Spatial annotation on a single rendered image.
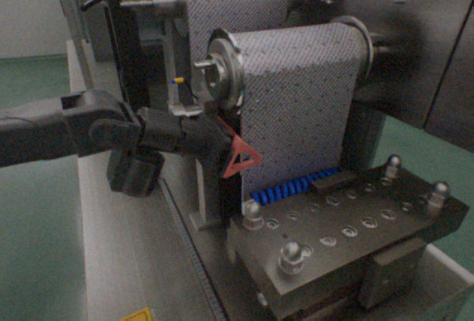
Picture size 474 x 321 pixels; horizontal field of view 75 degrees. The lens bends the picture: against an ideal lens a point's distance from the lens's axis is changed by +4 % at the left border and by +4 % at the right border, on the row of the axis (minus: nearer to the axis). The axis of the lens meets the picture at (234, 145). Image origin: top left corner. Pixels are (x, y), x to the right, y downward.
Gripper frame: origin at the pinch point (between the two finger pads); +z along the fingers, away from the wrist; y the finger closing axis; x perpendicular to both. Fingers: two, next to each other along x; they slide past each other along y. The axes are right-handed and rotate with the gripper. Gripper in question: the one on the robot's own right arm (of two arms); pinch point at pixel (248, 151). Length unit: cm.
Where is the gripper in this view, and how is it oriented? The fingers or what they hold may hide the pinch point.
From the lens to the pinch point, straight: 52.9
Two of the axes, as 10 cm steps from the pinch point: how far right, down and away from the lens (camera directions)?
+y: 4.4, 4.7, -7.7
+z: 8.0, 1.9, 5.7
